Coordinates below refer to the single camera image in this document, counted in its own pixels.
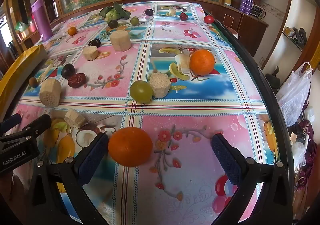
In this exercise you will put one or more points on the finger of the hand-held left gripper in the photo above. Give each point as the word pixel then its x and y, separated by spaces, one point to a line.
pixel 11 121
pixel 40 125

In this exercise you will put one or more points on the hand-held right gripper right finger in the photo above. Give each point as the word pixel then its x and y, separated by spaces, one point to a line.
pixel 226 158

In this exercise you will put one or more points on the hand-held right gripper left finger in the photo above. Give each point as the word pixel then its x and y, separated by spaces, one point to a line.
pixel 93 156

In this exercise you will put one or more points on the small peeled sugarcane piece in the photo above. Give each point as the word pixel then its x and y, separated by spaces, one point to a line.
pixel 74 118

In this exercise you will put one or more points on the large orange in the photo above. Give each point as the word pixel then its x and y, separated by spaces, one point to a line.
pixel 202 62
pixel 130 146

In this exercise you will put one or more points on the brown kiwi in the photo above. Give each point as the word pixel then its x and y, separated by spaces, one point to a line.
pixel 33 82

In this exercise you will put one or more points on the red date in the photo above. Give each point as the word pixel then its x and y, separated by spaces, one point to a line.
pixel 76 80

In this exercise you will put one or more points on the dark plum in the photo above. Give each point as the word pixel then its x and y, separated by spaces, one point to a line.
pixel 94 43
pixel 113 24
pixel 68 70
pixel 149 11

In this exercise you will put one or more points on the yellow taped white tray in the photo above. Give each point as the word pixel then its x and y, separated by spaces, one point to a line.
pixel 27 61

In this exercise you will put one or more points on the round beige cake piece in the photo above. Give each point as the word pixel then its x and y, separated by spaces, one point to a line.
pixel 90 53

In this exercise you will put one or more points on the large peeled sugarcane piece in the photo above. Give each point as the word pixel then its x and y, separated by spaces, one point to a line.
pixel 120 41

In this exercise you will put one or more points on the printed plastic tablecloth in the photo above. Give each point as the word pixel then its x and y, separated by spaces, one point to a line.
pixel 200 127

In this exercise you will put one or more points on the maroon cloth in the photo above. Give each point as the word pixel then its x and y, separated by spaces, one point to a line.
pixel 307 155

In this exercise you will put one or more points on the white plastic bag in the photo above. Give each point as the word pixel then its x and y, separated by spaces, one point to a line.
pixel 295 95

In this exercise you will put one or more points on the green bag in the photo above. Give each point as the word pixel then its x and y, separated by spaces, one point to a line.
pixel 20 26

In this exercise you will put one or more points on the pink bottle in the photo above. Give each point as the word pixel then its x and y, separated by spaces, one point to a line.
pixel 33 26

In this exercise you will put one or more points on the small orange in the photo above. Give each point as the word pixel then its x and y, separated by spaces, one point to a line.
pixel 72 30

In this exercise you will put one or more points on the purple bottle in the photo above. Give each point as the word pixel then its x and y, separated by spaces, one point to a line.
pixel 43 19

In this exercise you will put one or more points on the wooden side cabinet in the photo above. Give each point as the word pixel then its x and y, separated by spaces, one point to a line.
pixel 250 32

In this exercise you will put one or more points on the red cherry tomato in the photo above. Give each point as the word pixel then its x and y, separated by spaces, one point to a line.
pixel 208 19

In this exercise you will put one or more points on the dark red cherry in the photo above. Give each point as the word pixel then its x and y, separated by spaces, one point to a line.
pixel 183 16

